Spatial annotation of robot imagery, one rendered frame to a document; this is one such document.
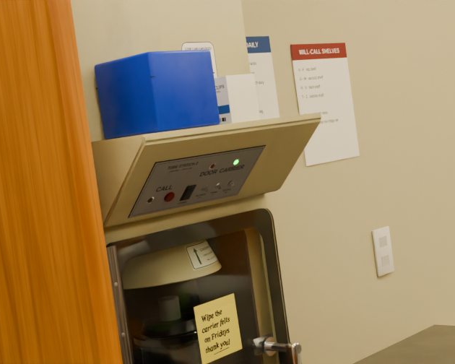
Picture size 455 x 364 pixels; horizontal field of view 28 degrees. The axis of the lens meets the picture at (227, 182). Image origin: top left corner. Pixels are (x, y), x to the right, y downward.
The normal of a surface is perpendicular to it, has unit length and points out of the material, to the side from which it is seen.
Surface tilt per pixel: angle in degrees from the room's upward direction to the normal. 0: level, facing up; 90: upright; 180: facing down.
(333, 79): 90
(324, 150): 90
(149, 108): 90
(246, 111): 90
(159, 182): 135
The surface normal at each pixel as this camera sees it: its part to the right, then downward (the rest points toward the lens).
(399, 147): 0.73, -0.06
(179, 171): 0.61, 0.65
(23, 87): -0.68, 0.13
